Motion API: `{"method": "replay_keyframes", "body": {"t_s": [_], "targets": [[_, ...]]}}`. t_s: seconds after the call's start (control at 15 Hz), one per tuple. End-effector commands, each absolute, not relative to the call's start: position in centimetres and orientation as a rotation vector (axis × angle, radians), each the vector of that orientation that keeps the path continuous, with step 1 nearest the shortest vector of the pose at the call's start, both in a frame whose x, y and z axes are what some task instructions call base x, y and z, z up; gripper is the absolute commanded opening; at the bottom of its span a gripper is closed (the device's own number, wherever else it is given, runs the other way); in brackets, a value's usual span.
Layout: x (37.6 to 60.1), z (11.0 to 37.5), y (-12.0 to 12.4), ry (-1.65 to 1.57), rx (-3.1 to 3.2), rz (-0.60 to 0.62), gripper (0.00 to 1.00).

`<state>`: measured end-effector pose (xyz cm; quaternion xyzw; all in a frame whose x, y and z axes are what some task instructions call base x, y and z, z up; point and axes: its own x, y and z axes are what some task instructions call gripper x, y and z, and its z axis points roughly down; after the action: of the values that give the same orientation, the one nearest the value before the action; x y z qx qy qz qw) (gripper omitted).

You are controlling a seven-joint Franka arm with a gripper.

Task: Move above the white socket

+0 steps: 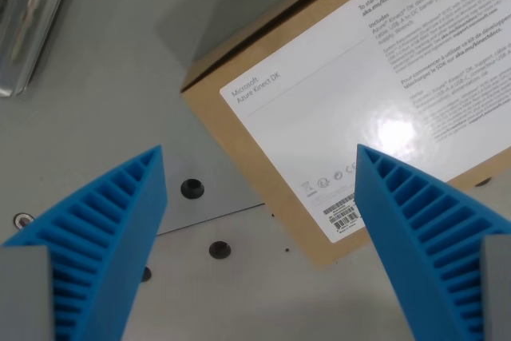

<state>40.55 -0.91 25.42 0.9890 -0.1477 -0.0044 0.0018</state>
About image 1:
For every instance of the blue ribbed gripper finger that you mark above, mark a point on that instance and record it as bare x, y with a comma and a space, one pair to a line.
112, 229
399, 237

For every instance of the silver table screw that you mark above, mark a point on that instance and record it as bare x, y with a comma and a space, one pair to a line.
22, 221

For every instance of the brown cardboard Azure Kinect box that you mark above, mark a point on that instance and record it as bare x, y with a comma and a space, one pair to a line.
319, 117

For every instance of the clear plastic case orange label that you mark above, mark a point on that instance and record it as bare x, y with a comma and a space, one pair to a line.
28, 17

